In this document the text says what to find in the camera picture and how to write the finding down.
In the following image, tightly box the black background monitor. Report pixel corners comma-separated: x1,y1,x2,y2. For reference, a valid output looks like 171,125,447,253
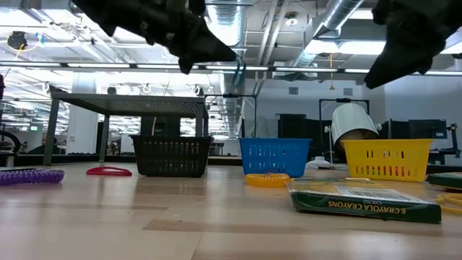
388,118,449,140

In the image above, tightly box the yellow spiral coil band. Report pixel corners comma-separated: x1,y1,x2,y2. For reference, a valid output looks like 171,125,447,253
244,173,292,189

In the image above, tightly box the yellow plastic basket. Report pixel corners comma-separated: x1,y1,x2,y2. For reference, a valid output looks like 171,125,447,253
341,139,434,183

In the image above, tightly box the purple spiral coil band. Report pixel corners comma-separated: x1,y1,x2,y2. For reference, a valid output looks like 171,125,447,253
0,168,66,187

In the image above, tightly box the grey perforated metal shelf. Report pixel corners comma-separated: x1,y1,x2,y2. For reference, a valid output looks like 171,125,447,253
43,92,210,166

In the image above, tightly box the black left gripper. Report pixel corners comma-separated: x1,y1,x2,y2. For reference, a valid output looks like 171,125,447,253
111,0,238,76

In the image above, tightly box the silver spiral air duct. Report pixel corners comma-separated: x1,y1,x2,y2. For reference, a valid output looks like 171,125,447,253
292,0,365,68
206,0,247,138

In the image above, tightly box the black plastic basket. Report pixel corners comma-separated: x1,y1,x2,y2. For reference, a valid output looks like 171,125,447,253
130,134,214,178

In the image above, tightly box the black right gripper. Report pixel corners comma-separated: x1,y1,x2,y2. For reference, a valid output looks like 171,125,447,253
364,0,462,90

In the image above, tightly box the long overhead light bar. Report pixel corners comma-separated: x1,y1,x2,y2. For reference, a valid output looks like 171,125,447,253
0,60,462,76

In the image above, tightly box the black background rig frame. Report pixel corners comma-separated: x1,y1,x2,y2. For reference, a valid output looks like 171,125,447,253
204,93,258,139
318,97,371,140

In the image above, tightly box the black camera stand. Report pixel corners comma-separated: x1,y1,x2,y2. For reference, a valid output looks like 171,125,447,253
435,122,462,166

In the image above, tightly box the blue plastic basket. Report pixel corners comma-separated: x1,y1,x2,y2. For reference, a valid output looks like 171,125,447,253
238,137,313,178

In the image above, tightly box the black ceiling cable reel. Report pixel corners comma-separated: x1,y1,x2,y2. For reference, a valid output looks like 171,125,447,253
6,30,29,51

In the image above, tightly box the person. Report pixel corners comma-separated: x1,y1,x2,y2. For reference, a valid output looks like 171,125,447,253
28,138,61,155

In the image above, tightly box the yellow green crayon box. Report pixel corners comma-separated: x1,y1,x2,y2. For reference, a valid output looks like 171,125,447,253
427,172,462,191
287,177,443,225

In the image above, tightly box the red rubber band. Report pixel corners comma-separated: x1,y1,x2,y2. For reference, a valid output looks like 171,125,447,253
85,166,133,177

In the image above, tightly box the yellow hanging cord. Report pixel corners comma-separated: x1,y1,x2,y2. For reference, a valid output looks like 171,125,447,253
327,53,336,91

